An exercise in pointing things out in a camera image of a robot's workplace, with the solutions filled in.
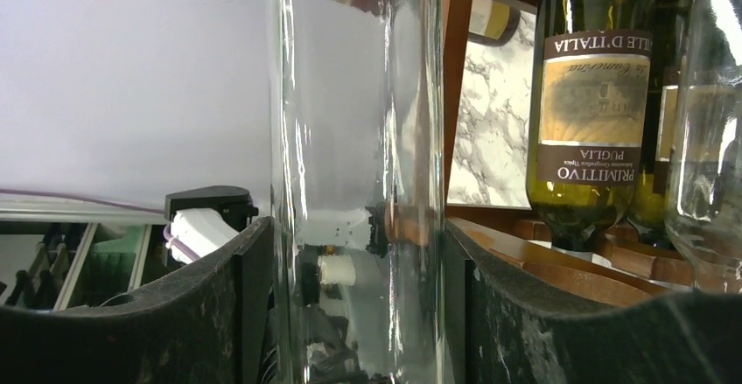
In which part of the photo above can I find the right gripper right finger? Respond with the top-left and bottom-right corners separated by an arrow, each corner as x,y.
443,222 -> 741,383

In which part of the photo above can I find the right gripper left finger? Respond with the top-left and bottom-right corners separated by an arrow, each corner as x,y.
1,217 -> 273,383

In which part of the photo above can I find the brown wooden wine rack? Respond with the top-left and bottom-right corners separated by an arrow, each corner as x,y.
441,0 -> 742,308

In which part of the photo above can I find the green wine bottle brown label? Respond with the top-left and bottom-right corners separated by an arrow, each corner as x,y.
526,0 -> 655,253

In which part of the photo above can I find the clear glass bottle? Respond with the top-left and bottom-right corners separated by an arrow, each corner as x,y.
665,0 -> 741,294
269,0 -> 446,383

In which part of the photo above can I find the lower green wine bottle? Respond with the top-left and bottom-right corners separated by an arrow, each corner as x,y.
626,0 -> 691,250

